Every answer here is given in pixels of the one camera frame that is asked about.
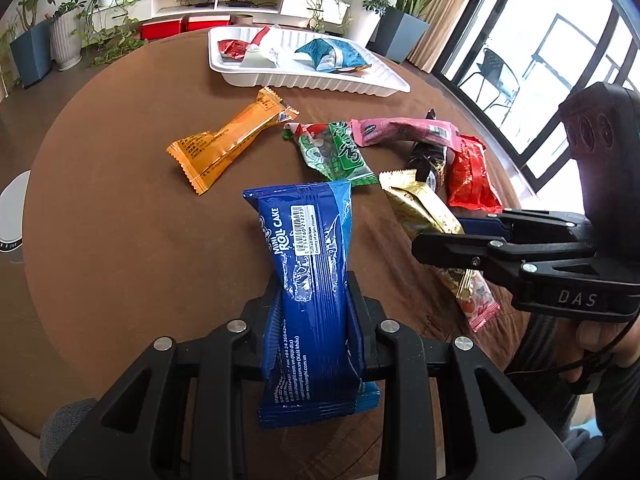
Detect blue roll cake packet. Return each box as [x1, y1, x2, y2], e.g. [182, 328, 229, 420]
[243, 180, 380, 429]

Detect gold snack packet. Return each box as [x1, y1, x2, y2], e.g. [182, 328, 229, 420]
[378, 169, 476, 304]

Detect light blue snack packet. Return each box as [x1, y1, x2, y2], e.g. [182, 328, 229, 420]
[295, 38, 370, 73]

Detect white and red snack packet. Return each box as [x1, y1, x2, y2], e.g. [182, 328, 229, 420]
[241, 26, 278, 68]

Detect person's right forearm sleeve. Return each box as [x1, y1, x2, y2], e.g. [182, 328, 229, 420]
[506, 314, 639, 472]

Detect person's right hand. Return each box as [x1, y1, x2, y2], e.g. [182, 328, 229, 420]
[576, 320, 640, 367]

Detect grey office chair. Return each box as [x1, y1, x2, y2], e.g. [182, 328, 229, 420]
[39, 398, 98, 472]

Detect red white candy packet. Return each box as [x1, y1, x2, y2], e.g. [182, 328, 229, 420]
[456, 270, 500, 333]

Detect large red snack bag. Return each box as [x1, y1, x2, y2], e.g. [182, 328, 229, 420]
[446, 136, 503, 214]

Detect black snack packet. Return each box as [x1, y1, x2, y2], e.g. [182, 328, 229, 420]
[407, 125, 450, 193]

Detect black balcony chair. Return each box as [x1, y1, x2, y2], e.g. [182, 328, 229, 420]
[459, 47, 521, 118]

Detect pink snack packet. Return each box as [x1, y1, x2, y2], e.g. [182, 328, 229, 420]
[348, 117, 461, 152]

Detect beige curtain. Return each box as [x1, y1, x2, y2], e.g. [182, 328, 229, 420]
[407, 0, 469, 73]

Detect green snack packet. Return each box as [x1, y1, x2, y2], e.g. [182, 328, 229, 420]
[283, 122, 378, 186]

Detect white plastic tray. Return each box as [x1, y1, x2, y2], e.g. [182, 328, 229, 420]
[207, 26, 410, 98]

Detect large plant blue pot right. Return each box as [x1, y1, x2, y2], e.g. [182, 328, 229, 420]
[369, 0, 490, 65]

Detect plant in white pot right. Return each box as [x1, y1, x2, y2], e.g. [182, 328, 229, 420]
[344, 0, 390, 48]

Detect orange snack bar wrapper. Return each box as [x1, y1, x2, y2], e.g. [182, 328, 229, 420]
[166, 87, 299, 195]

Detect small red snack packet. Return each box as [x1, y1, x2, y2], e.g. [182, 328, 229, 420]
[217, 39, 250, 62]

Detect small brown pot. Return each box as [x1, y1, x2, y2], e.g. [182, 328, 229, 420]
[232, 14, 254, 26]

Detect right red storage box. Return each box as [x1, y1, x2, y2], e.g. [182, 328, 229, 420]
[183, 14, 231, 32]

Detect red storage box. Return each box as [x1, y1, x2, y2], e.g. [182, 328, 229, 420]
[183, 14, 231, 32]
[140, 18, 182, 41]

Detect white tv console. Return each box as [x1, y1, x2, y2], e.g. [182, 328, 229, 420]
[92, 0, 352, 28]

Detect left red storage box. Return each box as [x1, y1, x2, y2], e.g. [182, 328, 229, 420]
[140, 18, 182, 41]

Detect tall plant blue pot left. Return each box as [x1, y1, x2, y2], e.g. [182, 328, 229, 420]
[10, 0, 55, 88]

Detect trailing plant on console left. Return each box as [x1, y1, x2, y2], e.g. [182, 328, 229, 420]
[76, 0, 146, 66]

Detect plant in white ribbed pot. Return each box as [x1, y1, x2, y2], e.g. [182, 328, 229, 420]
[50, 0, 86, 72]

